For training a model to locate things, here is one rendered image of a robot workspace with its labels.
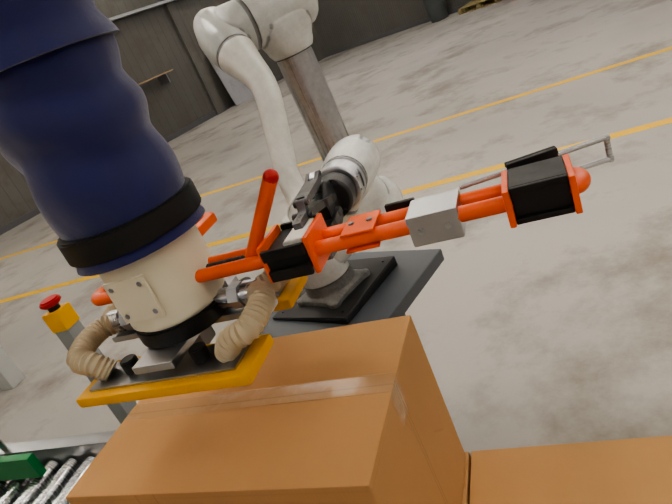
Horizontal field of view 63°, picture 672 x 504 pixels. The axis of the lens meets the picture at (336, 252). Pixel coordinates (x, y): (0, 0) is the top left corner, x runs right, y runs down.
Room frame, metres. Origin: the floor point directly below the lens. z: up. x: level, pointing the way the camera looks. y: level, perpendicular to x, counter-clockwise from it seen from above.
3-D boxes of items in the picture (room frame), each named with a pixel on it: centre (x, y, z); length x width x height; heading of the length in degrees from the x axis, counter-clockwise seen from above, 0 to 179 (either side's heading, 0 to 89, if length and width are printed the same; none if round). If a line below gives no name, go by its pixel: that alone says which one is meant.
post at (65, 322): (1.73, 0.92, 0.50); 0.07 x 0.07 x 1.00; 66
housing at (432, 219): (0.68, -0.14, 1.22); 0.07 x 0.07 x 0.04; 65
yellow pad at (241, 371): (0.79, 0.32, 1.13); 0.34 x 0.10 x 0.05; 65
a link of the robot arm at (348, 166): (0.98, -0.06, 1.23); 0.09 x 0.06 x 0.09; 66
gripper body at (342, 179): (0.91, -0.03, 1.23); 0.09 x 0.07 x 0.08; 156
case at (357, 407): (0.88, 0.27, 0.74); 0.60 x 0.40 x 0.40; 64
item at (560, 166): (0.62, -0.26, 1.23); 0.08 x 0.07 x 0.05; 65
